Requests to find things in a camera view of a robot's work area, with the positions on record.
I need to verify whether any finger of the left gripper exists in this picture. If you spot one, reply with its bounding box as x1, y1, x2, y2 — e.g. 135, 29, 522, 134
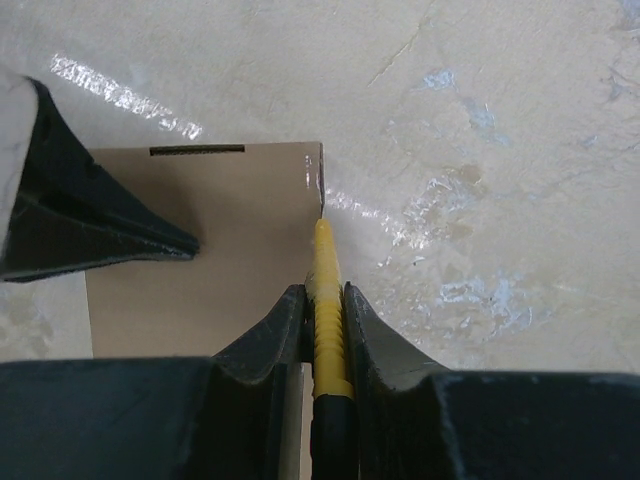
1, 199, 195, 283
14, 77, 201, 261

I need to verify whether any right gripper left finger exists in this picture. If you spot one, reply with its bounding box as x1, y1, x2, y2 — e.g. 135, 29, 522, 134
1, 285, 306, 479

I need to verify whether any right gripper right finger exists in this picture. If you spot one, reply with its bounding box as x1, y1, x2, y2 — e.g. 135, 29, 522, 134
344, 285, 639, 479

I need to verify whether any brown cardboard express box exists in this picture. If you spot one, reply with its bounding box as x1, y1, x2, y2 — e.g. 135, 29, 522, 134
84, 141, 327, 480

